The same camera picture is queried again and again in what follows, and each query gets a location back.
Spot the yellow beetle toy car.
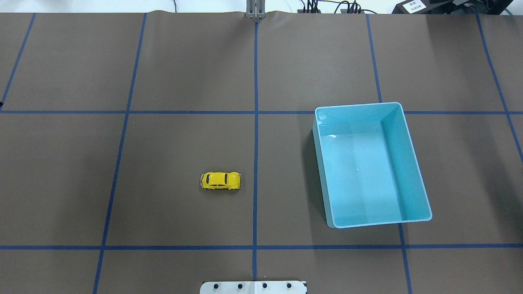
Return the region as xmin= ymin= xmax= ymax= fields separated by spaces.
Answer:
xmin=200 ymin=171 xmax=241 ymax=190

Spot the turquoise plastic bin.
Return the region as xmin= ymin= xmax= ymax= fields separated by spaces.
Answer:
xmin=312 ymin=102 xmax=433 ymax=229

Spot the brown table mat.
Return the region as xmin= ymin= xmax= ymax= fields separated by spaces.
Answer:
xmin=1 ymin=11 xmax=522 ymax=294

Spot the black labelled device box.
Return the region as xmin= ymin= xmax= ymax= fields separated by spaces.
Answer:
xmin=391 ymin=0 xmax=441 ymax=15

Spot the grey aluminium frame post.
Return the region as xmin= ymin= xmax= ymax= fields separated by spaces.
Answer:
xmin=245 ymin=0 xmax=266 ymax=19

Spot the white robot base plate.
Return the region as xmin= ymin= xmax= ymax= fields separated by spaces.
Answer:
xmin=199 ymin=281 xmax=308 ymax=294

